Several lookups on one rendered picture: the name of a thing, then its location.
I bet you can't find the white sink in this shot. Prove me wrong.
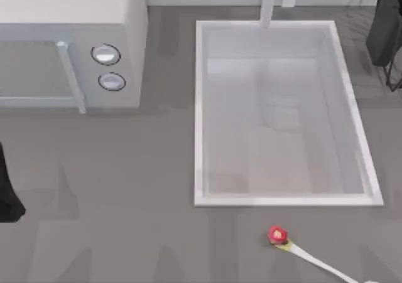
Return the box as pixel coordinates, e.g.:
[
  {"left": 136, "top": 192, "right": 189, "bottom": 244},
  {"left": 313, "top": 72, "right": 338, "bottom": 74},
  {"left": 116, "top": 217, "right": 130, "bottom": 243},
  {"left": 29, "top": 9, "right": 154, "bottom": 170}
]
[{"left": 193, "top": 19, "right": 384, "bottom": 208}]

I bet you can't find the small microwave knob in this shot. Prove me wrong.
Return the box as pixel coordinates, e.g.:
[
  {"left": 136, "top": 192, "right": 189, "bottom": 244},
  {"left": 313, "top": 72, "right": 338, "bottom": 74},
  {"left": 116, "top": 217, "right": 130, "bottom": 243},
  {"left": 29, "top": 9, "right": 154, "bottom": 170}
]
[{"left": 97, "top": 72, "right": 127, "bottom": 92}]

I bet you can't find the pale microwave oven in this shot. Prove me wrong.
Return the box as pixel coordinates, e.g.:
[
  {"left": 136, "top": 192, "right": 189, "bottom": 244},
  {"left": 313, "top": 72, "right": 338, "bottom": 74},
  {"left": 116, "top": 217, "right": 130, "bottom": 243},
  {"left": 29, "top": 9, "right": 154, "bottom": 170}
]
[{"left": 0, "top": 0, "right": 149, "bottom": 114}]

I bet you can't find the large microwave knob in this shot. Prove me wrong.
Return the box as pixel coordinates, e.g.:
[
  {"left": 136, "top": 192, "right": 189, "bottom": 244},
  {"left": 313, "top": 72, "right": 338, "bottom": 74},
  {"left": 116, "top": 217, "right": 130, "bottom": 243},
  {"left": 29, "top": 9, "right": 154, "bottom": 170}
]
[{"left": 90, "top": 43, "right": 122, "bottom": 67}]

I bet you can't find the red strawberry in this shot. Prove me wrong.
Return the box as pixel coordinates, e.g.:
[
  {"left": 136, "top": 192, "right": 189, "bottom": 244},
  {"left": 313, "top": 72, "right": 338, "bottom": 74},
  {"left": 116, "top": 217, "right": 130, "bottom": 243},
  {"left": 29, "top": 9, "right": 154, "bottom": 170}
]
[{"left": 268, "top": 225, "right": 289, "bottom": 245}]

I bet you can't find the tall white tap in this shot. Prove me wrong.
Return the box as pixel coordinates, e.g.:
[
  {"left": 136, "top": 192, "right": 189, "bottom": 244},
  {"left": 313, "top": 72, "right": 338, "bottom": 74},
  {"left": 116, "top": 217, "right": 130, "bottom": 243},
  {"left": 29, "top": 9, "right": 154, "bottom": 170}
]
[{"left": 259, "top": 0, "right": 280, "bottom": 29}]

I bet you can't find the white spoon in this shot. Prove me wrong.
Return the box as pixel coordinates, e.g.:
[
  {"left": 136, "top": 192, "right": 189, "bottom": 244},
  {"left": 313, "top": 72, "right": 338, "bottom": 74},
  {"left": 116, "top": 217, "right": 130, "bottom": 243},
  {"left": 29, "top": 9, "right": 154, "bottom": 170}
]
[{"left": 272, "top": 237, "right": 383, "bottom": 283}]

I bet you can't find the microwave door handle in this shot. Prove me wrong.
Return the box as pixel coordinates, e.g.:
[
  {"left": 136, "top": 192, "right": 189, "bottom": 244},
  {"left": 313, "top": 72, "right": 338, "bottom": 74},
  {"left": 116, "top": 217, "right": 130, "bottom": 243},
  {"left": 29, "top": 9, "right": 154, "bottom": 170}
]
[{"left": 55, "top": 40, "right": 87, "bottom": 114}]

